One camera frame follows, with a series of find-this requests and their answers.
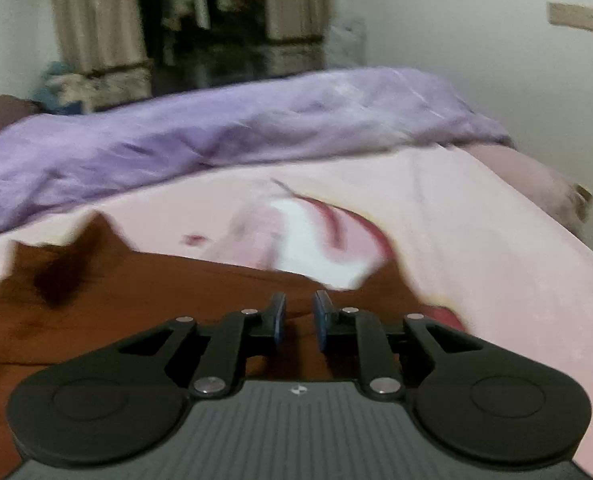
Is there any brown jacket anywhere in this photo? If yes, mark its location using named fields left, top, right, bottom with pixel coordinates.
left=0, top=211, right=471, bottom=467

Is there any white covered floor fan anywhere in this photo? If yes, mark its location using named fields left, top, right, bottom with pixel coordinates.
left=329, top=16, right=368, bottom=69

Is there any purple duvet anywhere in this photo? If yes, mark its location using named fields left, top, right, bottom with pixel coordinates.
left=0, top=67, right=516, bottom=242

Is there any small brass wall socket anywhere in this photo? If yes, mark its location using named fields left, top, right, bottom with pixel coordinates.
left=573, top=184, right=593, bottom=224

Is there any blue and white clothes pile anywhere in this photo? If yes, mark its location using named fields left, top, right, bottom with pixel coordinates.
left=32, top=61, right=86, bottom=116

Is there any mauve bed sheet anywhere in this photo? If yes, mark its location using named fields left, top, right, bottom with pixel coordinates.
left=463, top=144, right=593, bottom=237

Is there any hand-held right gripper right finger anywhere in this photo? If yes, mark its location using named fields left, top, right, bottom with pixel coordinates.
left=311, top=290, right=483, bottom=401

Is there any mauve quilted headboard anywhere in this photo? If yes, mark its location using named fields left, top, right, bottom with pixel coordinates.
left=0, top=94, right=43, bottom=149

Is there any beige wide wall socket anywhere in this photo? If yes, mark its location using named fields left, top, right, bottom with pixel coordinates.
left=547, top=2, right=593, bottom=35

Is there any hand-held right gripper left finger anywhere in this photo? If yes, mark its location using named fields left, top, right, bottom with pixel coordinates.
left=108, top=291, right=288, bottom=400

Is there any pink printed blanket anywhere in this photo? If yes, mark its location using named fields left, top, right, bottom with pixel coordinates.
left=0, top=144, right=593, bottom=480

